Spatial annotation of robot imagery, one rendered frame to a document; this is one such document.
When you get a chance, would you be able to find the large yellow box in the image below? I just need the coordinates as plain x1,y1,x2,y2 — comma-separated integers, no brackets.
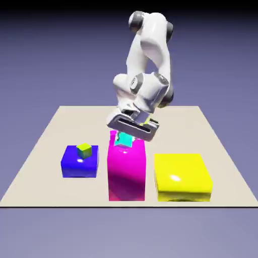
154,153,214,203

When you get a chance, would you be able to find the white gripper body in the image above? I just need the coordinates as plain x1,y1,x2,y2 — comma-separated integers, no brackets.
106,111,160,142

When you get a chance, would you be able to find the large blue box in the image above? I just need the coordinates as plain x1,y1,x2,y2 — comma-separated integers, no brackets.
60,145,99,178

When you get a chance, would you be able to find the small cyan cube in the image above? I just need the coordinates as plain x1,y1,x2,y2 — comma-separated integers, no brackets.
114,132,135,148

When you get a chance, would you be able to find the small yellow-green cube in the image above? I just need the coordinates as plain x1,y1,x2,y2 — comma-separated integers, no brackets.
76,143,93,160

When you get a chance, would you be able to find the large magenta box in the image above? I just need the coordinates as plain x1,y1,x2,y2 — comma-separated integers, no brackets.
107,130,147,202

